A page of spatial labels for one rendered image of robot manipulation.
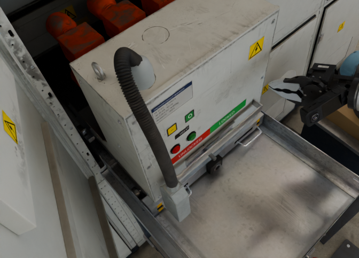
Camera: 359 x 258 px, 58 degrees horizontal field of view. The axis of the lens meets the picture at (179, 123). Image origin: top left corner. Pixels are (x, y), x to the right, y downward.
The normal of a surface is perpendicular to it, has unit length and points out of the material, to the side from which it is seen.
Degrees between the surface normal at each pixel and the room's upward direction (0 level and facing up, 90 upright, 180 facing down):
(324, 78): 16
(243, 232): 0
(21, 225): 90
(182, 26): 3
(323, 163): 90
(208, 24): 3
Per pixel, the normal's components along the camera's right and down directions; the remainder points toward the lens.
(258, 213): -0.11, -0.60
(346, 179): -0.75, 0.58
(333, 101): 0.37, 0.51
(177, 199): 0.54, 0.24
